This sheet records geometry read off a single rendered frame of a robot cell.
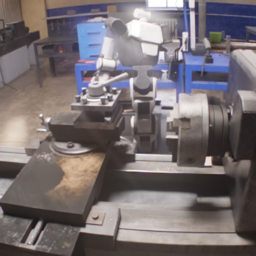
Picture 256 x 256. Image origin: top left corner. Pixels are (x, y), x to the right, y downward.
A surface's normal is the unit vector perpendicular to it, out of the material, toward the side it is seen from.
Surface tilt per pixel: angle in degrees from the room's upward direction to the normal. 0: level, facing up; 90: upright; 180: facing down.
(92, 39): 90
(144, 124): 99
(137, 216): 0
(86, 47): 90
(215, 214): 48
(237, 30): 90
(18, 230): 0
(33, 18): 90
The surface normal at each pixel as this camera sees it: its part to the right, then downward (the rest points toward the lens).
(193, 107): -0.11, -0.57
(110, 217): -0.05, -0.87
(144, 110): -0.03, 0.79
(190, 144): -0.16, 0.32
